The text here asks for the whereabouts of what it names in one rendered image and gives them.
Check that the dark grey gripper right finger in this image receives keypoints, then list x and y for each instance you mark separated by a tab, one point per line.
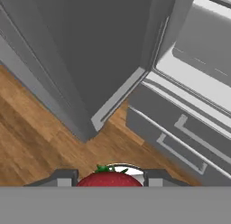
156	174

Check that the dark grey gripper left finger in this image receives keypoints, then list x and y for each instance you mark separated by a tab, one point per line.
64	175

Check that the red strawberry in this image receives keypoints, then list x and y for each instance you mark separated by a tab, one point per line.
108	179

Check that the grey fridge drawer front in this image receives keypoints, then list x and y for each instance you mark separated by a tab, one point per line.
162	107
144	128

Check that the grey fridge door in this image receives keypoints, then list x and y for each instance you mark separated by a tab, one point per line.
90	53

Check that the grey fridge body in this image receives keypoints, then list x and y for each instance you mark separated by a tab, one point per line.
204	53

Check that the white round plate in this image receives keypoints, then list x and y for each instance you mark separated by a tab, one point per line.
132	169

